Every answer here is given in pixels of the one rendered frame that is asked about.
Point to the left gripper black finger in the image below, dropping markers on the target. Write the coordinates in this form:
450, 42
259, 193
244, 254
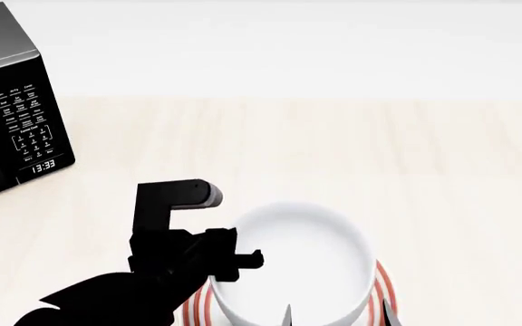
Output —
249, 261
222, 258

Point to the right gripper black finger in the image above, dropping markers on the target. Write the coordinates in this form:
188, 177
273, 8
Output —
390, 317
287, 318

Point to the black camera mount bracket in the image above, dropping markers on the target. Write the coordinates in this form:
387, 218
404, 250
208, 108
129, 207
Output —
152, 200

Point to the black microwave oven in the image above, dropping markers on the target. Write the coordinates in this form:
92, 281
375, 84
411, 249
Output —
12, 102

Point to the red striped white plate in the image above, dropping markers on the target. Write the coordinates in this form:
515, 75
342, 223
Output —
382, 288

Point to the white bowl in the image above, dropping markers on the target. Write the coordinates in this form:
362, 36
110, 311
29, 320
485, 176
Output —
306, 258

